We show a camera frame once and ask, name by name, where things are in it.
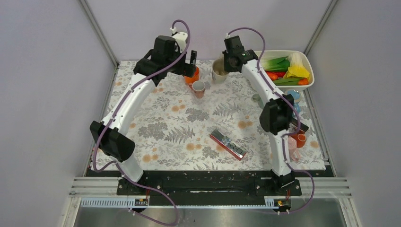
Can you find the orange mug black handle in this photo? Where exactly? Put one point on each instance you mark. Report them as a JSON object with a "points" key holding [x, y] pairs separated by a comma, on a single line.
{"points": [[195, 77]]}

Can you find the cream patterned mug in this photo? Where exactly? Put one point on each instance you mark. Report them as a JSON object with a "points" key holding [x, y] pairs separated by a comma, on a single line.
{"points": [[219, 75]]}

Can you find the red chili toy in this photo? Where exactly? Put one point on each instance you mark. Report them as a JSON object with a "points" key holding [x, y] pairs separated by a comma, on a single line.
{"points": [[275, 75]]}

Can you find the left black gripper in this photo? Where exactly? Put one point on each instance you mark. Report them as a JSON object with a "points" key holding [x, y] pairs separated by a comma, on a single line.
{"points": [[187, 69]]}

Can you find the translucent pink pitcher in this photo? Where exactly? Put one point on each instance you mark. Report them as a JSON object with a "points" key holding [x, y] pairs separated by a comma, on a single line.
{"points": [[293, 150]]}

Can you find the floral tablecloth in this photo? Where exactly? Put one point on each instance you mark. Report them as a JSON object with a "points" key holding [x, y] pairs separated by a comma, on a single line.
{"points": [[171, 128]]}

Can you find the red silver rectangular box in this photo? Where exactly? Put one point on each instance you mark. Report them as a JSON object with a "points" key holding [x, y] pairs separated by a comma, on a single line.
{"points": [[227, 144]]}

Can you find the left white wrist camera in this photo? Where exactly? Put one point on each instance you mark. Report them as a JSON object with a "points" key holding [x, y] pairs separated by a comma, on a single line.
{"points": [[181, 38]]}

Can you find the white enoki mushroom toy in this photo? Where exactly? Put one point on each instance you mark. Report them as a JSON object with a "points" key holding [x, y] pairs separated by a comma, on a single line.
{"points": [[295, 59]]}

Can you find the orange carrot toy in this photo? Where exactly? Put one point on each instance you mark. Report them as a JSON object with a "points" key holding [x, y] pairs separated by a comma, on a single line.
{"points": [[303, 82]]}

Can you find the salmon pink mug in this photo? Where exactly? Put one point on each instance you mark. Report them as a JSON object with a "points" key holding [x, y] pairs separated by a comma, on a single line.
{"points": [[198, 87]]}

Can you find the small orange cup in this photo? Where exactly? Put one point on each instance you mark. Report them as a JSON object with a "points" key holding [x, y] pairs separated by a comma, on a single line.
{"points": [[300, 140]]}

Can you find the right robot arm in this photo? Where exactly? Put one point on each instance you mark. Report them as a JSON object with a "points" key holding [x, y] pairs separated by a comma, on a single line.
{"points": [[277, 109]]}

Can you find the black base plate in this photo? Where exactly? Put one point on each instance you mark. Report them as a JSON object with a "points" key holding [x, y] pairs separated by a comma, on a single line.
{"points": [[215, 188]]}

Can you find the green cucumber toy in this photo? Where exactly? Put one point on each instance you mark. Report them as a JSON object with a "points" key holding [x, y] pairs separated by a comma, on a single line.
{"points": [[287, 81]]}

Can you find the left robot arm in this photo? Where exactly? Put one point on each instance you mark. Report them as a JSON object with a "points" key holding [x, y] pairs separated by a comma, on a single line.
{"points": [[167, 56]]}

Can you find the green glazed mug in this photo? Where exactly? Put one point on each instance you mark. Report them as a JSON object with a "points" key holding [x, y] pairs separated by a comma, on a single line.
{"points": [[256, 98]]}

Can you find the blue ceramic cup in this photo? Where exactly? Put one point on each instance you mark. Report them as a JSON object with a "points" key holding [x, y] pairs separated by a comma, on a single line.
{"points": [[297, 98]]}

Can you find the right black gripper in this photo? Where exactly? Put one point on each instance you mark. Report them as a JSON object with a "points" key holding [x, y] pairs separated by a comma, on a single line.
{"points": [[227, 68]]}

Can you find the white rectangular vegetable bin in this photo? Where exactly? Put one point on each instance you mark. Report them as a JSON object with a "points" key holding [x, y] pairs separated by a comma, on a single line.
{"points": [[271, 54]]}

